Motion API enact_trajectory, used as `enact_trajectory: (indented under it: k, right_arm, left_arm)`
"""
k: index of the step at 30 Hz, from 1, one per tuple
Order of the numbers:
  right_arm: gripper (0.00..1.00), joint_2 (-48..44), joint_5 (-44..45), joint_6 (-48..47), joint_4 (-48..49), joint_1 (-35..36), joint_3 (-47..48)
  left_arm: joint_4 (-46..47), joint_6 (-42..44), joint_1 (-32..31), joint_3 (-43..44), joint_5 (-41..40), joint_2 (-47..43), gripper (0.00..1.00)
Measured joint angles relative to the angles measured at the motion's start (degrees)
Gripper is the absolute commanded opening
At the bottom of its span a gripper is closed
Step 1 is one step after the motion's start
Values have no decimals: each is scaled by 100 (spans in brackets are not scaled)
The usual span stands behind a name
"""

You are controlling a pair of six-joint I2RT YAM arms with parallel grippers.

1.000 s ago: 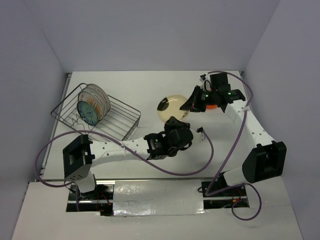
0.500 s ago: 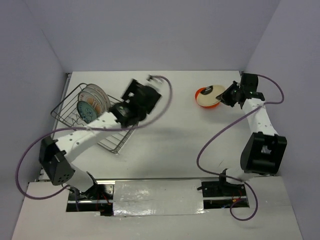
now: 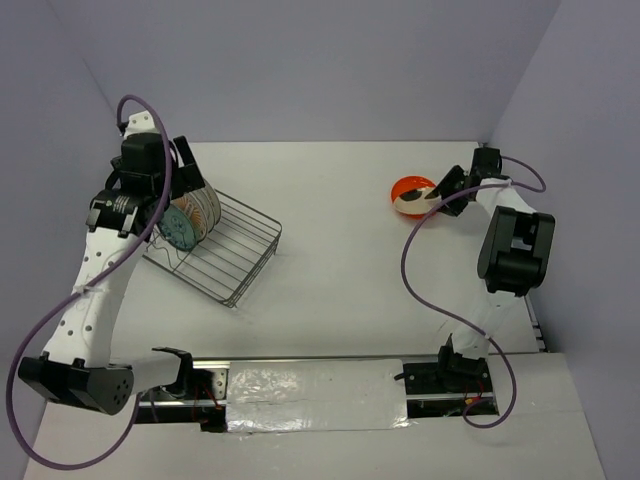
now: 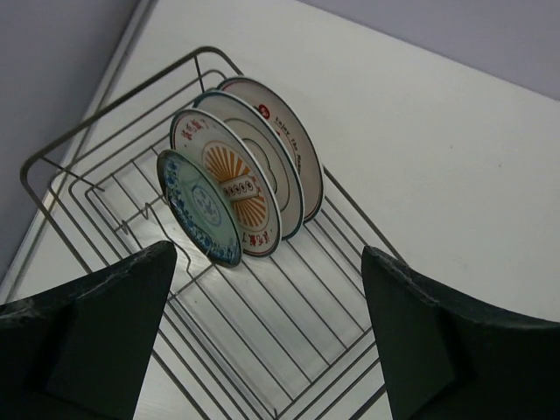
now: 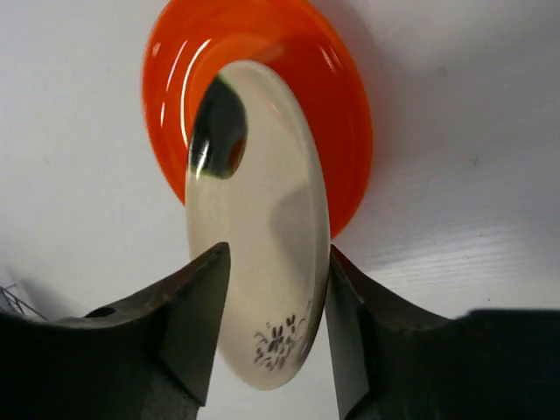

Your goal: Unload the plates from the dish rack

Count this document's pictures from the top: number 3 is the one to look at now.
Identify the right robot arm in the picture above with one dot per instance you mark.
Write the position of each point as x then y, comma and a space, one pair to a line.
513, 258

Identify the metal wire dish rack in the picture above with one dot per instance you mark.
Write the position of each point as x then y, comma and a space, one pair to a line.
224, 264

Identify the cream peach plate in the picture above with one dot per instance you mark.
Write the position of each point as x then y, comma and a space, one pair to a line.
414, 203

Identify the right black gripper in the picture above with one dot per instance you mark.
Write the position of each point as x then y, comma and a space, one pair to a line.
445, 187

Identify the white plate orange sunburst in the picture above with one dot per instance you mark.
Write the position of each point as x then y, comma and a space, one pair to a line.
194, 206

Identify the white enamel plate green rim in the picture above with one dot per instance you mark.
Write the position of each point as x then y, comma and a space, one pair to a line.
208, 195

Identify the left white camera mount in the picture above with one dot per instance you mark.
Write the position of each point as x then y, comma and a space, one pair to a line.
139, 123

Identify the metal base rail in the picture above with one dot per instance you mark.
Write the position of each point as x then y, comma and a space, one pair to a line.
204, 404

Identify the green blue floral plate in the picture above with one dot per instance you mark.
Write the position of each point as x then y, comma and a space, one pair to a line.
176, 228

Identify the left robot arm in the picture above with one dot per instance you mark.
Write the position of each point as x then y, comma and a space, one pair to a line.
75, 367

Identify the orange translucent plate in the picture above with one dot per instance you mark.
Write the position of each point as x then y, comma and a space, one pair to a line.
408, 183

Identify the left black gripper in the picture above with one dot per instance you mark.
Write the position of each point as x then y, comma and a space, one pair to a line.
189, 178

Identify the silver foil tape sheet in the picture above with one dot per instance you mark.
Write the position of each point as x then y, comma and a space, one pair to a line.
314, 396

